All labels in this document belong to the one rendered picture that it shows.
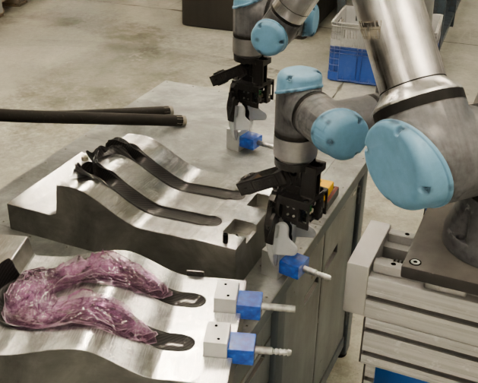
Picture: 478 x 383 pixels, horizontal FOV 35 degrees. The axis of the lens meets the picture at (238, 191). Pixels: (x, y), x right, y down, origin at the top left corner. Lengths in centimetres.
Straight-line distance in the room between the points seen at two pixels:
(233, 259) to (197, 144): 63
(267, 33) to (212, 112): 58
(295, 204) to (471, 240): 35
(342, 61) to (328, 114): 347
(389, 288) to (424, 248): 8
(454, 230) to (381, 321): 18
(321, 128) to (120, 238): 49
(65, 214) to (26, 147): 238
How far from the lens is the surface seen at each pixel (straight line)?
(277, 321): 163
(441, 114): 94
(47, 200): 159
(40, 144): 389
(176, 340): 121
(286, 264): 140
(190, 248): 138
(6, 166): 371
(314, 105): 118
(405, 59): 96
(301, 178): 130
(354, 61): 460
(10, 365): 120
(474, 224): 107
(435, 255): 110
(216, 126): 202
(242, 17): 175
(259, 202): 152
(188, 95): 223
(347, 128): 114
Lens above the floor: 162
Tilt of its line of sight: 29 degrees down
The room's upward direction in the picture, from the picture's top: 1 degrees clockwise
